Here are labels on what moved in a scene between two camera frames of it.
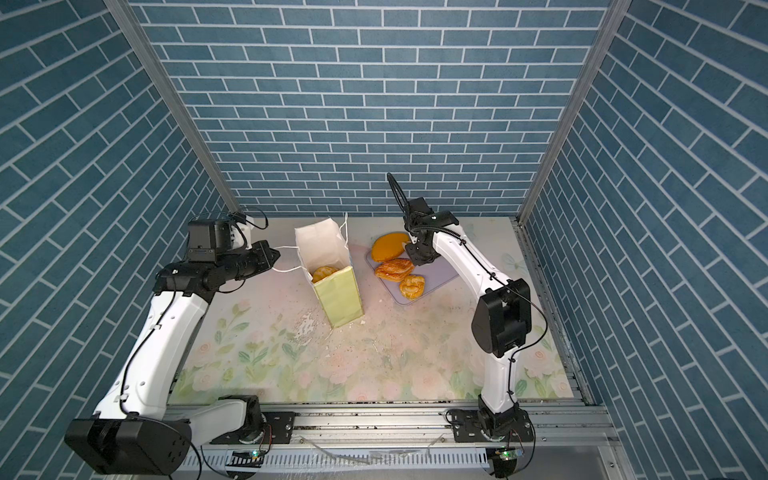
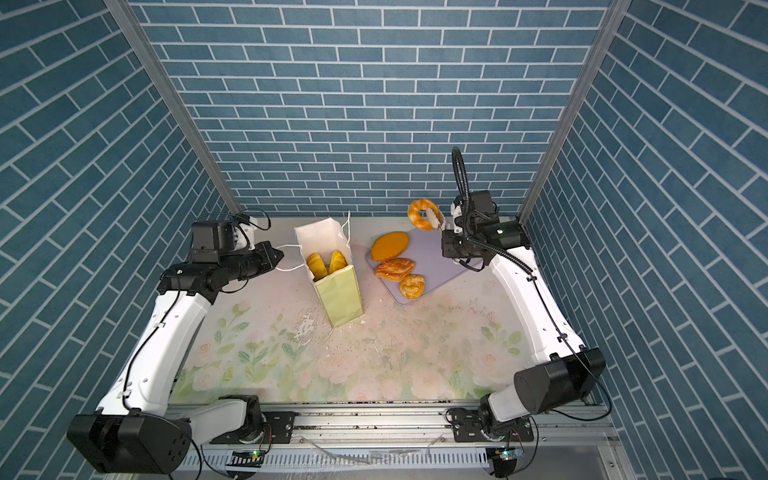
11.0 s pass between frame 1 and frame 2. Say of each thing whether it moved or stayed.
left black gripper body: stayed
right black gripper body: moved
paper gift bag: stayed
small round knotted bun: stayed
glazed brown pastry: stayed
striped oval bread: moved
